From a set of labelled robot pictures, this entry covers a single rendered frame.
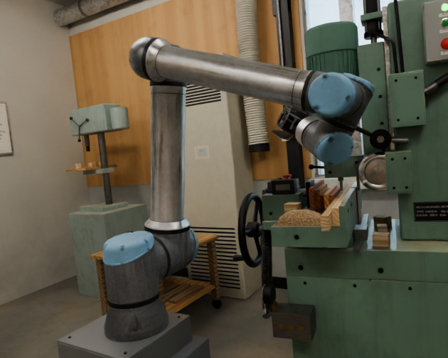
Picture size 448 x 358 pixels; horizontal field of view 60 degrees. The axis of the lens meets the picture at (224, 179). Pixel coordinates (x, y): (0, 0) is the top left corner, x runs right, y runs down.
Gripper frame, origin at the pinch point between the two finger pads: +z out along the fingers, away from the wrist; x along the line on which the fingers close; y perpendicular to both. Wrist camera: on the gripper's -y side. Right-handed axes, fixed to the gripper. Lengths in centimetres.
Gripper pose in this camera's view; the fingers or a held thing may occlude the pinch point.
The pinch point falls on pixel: (289, 114)
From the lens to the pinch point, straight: 132.0
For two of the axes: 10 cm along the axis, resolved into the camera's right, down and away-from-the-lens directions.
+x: -4.2, 8.6, 2.9
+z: -2.3, -4.1, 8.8
